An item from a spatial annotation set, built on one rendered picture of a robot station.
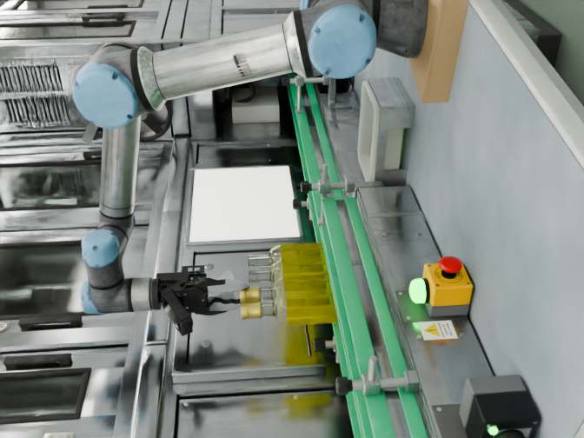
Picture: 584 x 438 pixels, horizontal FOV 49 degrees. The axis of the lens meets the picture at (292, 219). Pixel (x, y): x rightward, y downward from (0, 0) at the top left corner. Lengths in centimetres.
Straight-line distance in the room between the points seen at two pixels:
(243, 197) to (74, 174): 64
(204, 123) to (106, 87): 123
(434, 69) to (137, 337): 91
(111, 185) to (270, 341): 50
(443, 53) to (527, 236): 41
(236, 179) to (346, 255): 83
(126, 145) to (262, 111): 116
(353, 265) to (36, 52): 142
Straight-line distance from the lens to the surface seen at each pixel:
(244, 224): 187
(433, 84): 124
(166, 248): 181
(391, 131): 152
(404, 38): 126
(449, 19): 118
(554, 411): 94
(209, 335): 153
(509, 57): 101
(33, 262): 194
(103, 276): 141
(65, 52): 232
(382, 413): 105
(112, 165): 141
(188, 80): 116
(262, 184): 205
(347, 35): 111
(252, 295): 143
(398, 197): 149
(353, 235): 139
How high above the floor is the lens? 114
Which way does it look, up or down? 4 degrees down
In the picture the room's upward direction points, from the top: 93 degrees counter-clockwise
